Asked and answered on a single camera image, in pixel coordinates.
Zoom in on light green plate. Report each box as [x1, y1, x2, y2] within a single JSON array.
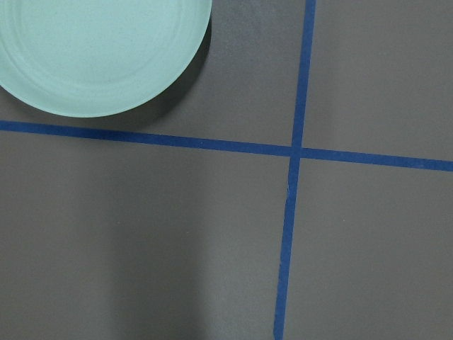
[[1, 1, 212, 118]]

